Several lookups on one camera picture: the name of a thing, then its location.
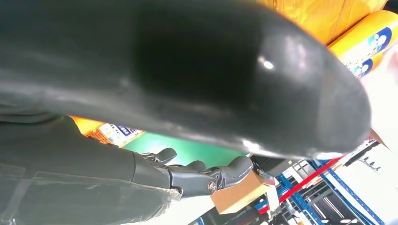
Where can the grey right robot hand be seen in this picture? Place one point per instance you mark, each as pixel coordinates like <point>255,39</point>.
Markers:
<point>155,46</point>

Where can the green topped table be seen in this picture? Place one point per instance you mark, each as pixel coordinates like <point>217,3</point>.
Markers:
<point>192,149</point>

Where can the white table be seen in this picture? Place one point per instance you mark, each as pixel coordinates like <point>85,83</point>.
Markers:
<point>186,211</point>

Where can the brown cardboard box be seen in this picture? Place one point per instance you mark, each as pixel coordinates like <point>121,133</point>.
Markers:
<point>236,195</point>

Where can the yellow plastic film sheet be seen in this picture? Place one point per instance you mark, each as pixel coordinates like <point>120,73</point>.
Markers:
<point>326,15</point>

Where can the blue shelf rack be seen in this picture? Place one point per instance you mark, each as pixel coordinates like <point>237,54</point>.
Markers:
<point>298,202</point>

